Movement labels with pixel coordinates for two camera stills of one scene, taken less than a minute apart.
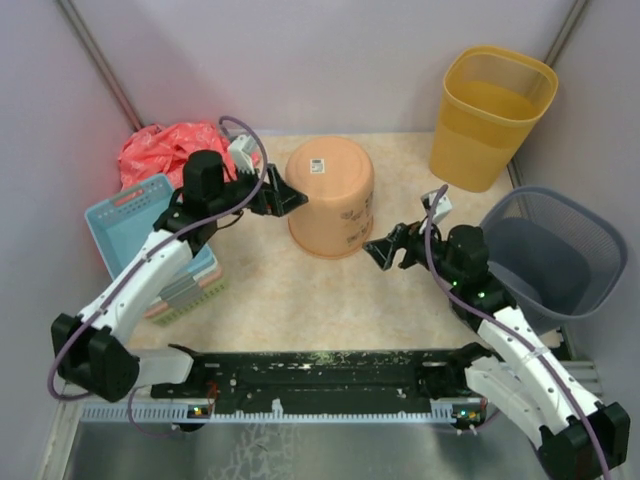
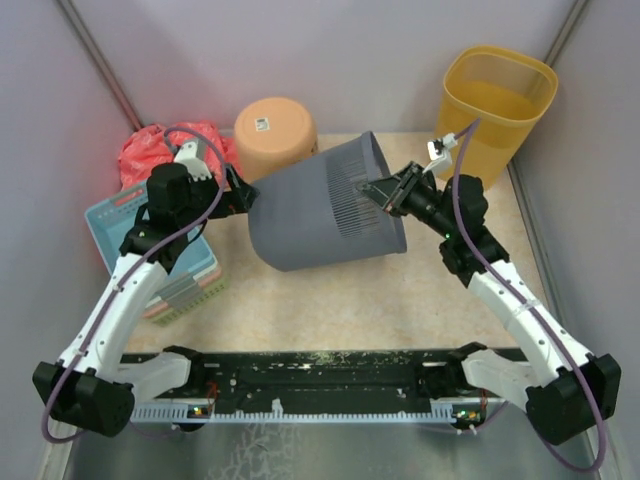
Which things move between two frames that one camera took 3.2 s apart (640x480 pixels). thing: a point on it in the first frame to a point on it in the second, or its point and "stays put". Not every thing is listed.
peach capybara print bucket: x=337 y=177 to x=272 y=133
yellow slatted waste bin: x=490 y=99 stays put
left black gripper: x=277 y=197 to x=237 y=200
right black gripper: x=406 y=236 to x=383 y=190
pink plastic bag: x=150 y=150 stays put
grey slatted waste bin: x=553 y=259 to x=309 y=213
